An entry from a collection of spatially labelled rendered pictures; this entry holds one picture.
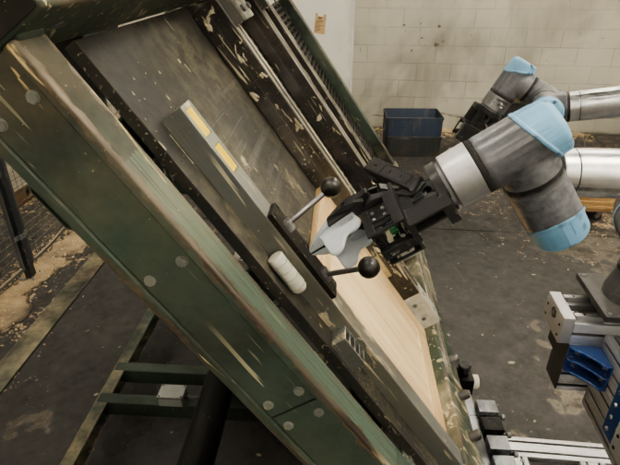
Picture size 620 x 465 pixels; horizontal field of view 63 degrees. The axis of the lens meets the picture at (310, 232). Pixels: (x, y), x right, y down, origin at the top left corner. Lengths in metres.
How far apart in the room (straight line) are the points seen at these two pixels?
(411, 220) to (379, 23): 5.81
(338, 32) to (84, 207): 4.50
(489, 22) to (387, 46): 1.17
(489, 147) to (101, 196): 0.46
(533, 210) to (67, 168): 0.56
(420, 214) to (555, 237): 0.18
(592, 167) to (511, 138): 0.22
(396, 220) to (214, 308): 0.25
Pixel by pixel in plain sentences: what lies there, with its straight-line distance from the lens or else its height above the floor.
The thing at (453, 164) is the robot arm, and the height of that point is 1.66.
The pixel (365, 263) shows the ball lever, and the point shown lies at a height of 1.44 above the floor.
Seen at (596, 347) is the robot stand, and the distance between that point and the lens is 1.71.
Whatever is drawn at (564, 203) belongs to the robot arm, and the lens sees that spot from 0.71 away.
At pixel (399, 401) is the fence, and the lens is 1.10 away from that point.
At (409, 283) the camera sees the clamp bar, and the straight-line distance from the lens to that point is 1.50.
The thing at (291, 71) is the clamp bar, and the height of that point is 1.57.
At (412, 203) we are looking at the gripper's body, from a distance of 0.68.
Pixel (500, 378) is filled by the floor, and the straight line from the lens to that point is 2.86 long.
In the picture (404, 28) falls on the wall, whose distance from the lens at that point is 6.43.
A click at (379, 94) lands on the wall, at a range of 6.55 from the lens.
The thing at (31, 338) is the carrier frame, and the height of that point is 0.79.
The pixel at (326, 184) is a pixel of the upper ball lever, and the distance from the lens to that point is 0.88.
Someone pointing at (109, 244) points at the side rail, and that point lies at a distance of 0.64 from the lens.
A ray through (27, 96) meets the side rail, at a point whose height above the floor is 1.76.
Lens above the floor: 1.88
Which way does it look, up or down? 28 degrees down
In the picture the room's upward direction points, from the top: straight up
